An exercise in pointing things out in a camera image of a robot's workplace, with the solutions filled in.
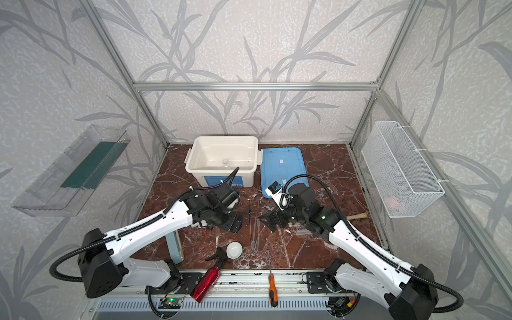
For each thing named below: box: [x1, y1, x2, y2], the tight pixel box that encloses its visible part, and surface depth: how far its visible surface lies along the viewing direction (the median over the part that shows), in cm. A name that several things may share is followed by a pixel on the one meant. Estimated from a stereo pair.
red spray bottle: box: [189, 246, 227, 304], surface depth 74 cm
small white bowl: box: [226, 241, 243, 260], surface depth 82 cm
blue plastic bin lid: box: [260, 147, 310, 199], surface depth 112 cm
